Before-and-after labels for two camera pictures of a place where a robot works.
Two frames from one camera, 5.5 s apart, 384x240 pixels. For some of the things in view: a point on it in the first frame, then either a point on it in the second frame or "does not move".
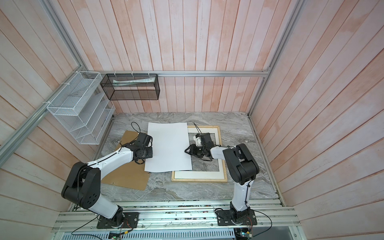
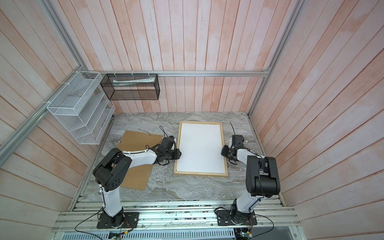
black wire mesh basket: [131, 86] does not move
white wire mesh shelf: [83, 111] does not move
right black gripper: [193, 150] → [224, 151]
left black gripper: [150, 153] → [177, 154]
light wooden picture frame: [225, 180] → [200, 143]
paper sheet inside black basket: [116, 83] does not move
